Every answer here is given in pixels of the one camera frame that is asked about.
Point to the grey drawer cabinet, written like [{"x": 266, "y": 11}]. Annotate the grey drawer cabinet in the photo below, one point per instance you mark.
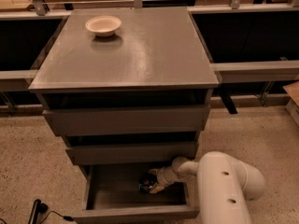
[{"x": 155, "y": 59}]

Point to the grey metal railing frame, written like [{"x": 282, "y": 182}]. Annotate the grey metal railing frame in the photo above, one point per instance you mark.
[{"x": 231, "y": 72}]

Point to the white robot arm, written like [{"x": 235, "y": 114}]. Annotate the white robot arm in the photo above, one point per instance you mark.
[{"x": 224, "y": 185}]

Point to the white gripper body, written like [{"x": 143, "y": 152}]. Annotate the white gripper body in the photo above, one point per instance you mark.
[{"x": 163, "y": 177}]

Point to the grey middle drawer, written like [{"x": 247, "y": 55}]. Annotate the grey middle drawer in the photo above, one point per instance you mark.
[{"x": 130, "y": 153}]

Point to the white paper bowl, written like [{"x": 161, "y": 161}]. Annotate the white paper bowl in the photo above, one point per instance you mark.
[{"x": 103, "y": 26}]

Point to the grey top drawer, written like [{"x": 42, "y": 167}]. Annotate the grey top drawer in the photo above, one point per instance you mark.
[{"x": 108, "y": 121}]

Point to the blue pepsi can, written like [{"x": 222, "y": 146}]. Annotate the blue pepsi can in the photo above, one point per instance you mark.
[{"x": 146, "y": 182}]

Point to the black power adapter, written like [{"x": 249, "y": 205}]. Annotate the black power adapter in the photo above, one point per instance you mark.
[{"x": 37, "y": 209}]

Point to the grey open bottom drawer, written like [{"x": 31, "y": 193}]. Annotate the grey open bottom drawer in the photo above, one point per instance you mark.
[{"x": 113, "y": 196}]

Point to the wooden box at right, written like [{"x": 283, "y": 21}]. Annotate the wooden box at right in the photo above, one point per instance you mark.
[{"x": 293, "y": 105}]

